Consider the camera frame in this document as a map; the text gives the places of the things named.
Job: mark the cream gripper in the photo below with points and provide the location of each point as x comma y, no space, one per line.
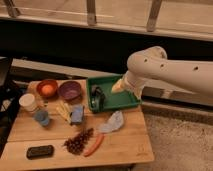
117,87

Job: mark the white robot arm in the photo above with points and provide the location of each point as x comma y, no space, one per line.
152,63

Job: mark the black object in tray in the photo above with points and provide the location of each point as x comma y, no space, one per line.
98,97

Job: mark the white cup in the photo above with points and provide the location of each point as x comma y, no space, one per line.
28,102

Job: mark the blue sponge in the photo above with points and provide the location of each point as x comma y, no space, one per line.
77,114

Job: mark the purple bowl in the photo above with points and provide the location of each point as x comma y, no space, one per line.
69,90

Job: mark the dark red grapes bunch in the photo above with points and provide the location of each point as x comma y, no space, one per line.
77,144

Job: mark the black eraser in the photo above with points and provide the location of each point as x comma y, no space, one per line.
40,152

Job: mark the orange ball in bowl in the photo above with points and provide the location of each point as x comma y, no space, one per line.
47,90

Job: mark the green plastic tray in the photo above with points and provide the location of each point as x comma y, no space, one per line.
113,101

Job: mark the orange carrot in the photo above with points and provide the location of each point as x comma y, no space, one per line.
95,146

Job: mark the blue cup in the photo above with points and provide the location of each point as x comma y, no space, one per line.
42,117

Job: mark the orange bowl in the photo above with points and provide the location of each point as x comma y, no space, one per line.
42,83

